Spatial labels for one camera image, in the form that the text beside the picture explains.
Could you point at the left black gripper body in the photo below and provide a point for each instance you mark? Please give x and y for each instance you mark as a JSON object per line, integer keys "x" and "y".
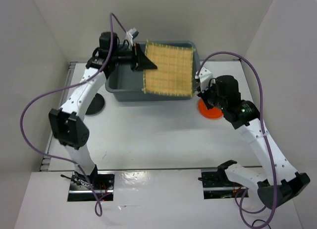
{"x": 124, "y": 57}

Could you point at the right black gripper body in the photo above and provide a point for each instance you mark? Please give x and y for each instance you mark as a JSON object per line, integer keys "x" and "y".
{"x": 210, "y": 97}

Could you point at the woven bamboo placemat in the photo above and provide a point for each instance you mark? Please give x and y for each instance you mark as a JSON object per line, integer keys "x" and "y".
{"x": 173, "y": 76}

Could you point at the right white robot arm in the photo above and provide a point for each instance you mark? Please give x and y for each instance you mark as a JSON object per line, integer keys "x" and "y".
{"x": 280, "y": 181}

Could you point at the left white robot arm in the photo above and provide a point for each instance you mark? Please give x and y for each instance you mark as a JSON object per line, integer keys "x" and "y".
{"x": 67, "y": 122}

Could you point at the grey plastic bin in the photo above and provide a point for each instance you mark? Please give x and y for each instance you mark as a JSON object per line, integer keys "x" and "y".
{"x": 127, "y": 86}

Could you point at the orange round plate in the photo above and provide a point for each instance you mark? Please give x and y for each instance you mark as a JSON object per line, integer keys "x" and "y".
{"x": 212, "y": 113}

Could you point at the black round plate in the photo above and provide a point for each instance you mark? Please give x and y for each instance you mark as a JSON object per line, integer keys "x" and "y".
{"x": 96, "y": 106}

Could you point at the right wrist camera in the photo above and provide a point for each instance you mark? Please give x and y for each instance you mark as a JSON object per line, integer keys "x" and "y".
{"x": 204, "y": 76}

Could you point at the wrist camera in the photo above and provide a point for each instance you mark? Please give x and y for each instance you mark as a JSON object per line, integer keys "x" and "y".
{"x": 131, "y": 34}
{"x": 204, "y": 76}

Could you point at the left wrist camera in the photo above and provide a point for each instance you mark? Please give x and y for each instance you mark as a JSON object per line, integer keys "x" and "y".
{"x": 131, "y": 34}

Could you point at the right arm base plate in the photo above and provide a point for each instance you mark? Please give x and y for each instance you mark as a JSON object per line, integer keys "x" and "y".
{"x": 214, "y": 188}

